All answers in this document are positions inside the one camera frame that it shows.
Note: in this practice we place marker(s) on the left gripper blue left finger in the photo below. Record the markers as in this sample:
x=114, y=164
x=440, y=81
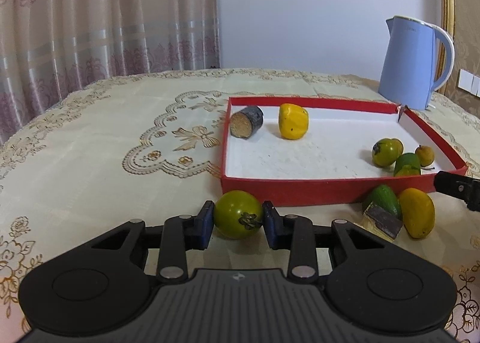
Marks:
x=180, y=234

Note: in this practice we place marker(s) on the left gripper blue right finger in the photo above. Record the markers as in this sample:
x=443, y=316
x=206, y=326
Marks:
x=295, y=234

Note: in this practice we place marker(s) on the brown longan fruit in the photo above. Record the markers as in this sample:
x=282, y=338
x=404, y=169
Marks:
x=425, y=155

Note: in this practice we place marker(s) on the yellow mango fruit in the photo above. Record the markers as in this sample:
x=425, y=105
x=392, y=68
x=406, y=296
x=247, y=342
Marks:
x=418, y=212

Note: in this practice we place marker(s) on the green round tomato fruit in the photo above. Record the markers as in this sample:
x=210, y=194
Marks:
x=238, y=215

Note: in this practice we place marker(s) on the dark sugarcane piece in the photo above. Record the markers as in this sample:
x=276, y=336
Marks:
x=381, y=223
x=246, y=122

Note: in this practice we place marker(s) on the green yellow fruit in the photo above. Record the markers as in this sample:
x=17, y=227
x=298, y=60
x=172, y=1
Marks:
x=386, y=151

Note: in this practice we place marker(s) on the yellow pepper chunk large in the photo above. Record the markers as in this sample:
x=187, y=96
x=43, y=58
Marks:
x=293, y=121

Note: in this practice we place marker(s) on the red shallow box tray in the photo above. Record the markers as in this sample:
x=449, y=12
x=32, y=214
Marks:
x=332, y=163

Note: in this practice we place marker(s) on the light blue electric kettle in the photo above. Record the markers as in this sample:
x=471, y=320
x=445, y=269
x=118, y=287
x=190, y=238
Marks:
x=419, y=60

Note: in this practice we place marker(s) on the pink floral curtain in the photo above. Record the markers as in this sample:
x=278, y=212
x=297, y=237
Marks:
x=51, y=48

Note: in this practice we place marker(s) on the white wall switch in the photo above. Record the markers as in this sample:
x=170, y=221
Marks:
x=469, y=82

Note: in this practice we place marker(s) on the gold ornate frame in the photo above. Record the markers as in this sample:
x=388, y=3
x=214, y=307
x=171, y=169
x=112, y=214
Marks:
x=460, y=18

